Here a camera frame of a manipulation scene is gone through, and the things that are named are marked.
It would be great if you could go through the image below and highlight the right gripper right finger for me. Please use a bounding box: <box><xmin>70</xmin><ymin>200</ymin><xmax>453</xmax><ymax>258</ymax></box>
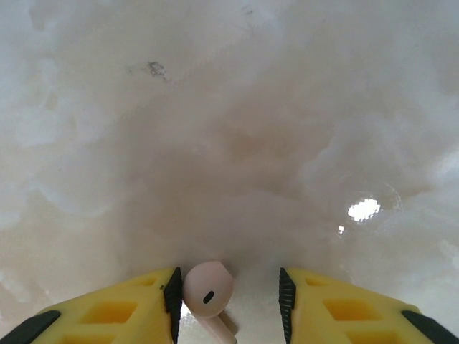
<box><xmin>278</xmin><ymin>267</ymin><xmax>459</xmax><ymax>344</ymax></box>

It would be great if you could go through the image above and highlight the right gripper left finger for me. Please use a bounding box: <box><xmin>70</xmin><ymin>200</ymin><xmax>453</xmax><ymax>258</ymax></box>
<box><xmin>0</xmin><ymin>267</ymin><xmax>184</xmax><ymax>344</ymax></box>

